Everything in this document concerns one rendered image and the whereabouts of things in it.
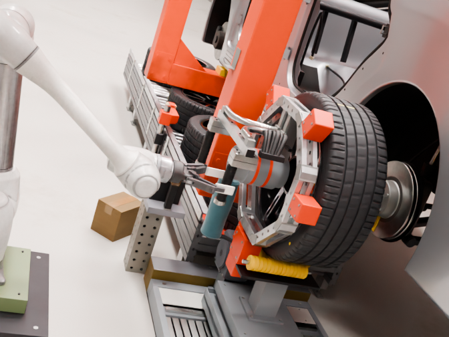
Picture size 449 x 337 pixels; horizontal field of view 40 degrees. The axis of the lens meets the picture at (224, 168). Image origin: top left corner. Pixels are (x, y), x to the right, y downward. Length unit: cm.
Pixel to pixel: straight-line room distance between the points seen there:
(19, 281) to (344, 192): 113
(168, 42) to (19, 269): 264
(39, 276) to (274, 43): 131
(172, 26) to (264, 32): 196
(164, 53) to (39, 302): 270
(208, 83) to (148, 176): 289
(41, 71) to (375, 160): 115
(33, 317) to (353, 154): 118
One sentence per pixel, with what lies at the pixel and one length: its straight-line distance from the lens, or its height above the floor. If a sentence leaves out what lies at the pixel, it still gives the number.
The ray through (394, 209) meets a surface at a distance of 255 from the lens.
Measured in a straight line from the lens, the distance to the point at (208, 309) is 276.
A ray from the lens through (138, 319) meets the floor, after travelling 279.
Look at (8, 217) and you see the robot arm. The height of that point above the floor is 58.
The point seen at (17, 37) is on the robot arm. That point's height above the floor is 114.
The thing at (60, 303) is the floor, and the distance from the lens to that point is 277.
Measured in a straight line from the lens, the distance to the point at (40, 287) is 229.
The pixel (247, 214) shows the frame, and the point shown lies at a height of 62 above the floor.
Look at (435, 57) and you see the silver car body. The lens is 240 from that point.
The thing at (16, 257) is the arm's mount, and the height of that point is 35.
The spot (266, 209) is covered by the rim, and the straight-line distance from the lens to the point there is 258.
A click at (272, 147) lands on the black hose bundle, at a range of 211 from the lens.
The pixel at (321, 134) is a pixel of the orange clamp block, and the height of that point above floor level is 109.
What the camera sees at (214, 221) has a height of 56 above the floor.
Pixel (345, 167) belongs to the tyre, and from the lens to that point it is 215.
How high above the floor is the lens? 156
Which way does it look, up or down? 19 degrees down
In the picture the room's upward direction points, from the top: 19 degrees clockwise
